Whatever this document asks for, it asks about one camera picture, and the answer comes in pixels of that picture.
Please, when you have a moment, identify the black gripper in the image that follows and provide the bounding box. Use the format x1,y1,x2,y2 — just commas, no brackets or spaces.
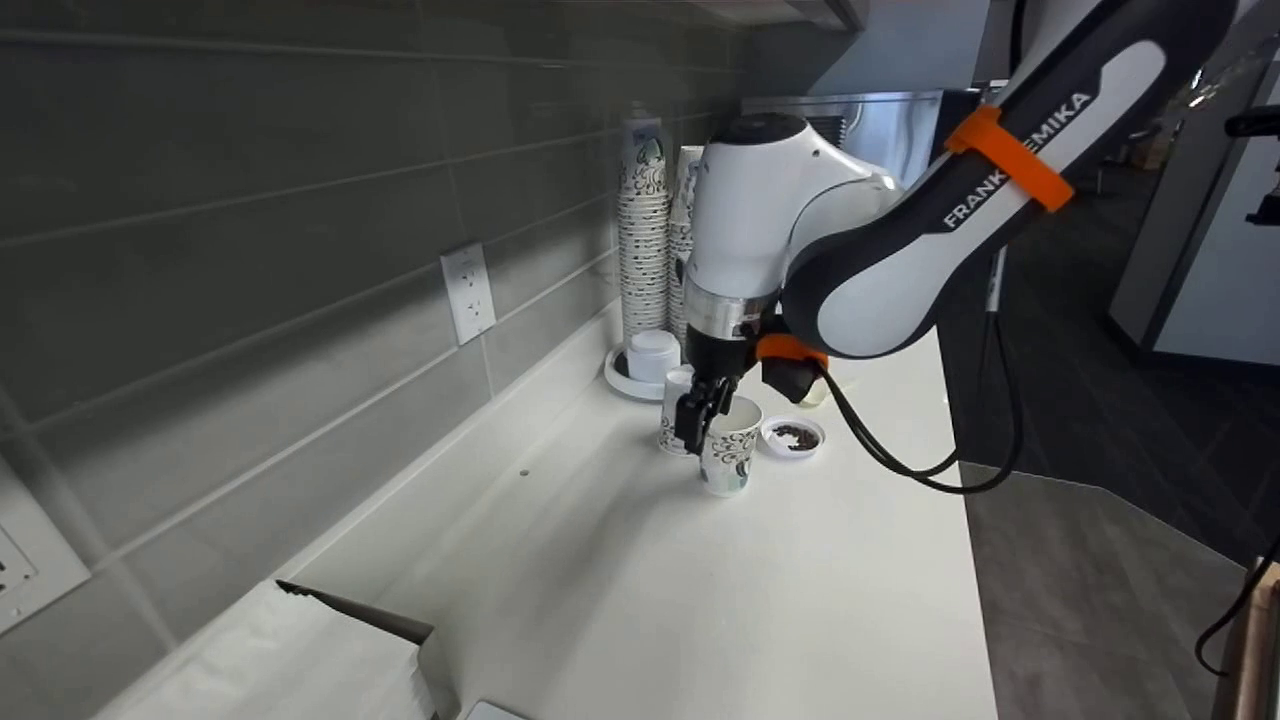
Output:
669,325,761,457

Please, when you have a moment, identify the white lid stack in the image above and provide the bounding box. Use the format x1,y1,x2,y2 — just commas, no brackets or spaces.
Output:
619,327,682,383

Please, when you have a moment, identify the tall sleeved paper cup stack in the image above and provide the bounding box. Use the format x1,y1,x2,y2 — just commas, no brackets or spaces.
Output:
617,112,673,344

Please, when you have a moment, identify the white round tray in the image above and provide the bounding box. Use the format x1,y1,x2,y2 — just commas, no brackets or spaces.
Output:
599,338,694,405

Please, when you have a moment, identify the stainless steel appliance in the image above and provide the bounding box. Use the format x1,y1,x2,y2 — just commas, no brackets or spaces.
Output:
740,85,982,183

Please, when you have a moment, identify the white open cardboard box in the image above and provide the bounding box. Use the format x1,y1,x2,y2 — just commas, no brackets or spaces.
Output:
97,576,463,720

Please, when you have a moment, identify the white cabinet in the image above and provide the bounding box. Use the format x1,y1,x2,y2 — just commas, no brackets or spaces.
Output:
1108,25,1280,371

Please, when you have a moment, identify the wooden panel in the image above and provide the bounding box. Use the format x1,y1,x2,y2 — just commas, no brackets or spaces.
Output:
1212,557,1280,720

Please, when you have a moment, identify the white desk cable grommet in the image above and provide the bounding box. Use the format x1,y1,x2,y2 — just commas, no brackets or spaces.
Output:
757,417,832,462

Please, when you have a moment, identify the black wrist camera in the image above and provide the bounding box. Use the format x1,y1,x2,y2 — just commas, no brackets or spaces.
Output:
750,332,832,407

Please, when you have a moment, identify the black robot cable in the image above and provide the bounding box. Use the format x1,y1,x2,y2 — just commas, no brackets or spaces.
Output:
814,237,1022,496

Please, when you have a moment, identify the white wall outlet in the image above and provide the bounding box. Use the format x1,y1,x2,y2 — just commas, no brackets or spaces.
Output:
0,457,97,637
434,240,501,349

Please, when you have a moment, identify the orange arm strap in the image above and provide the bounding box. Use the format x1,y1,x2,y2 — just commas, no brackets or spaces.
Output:
945,103,1080,216

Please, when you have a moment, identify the black floor cable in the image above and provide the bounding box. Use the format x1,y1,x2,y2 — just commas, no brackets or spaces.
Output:
1193,533,1280,683

